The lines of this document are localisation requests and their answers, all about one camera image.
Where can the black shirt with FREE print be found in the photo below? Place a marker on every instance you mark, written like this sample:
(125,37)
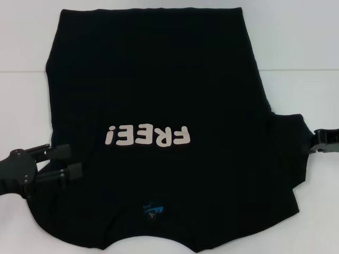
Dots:
(159,79)

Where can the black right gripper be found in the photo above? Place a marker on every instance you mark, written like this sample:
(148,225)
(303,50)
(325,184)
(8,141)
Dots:
(334,141)

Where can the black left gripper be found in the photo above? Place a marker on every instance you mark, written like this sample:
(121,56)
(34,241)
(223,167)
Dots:
(18,169)

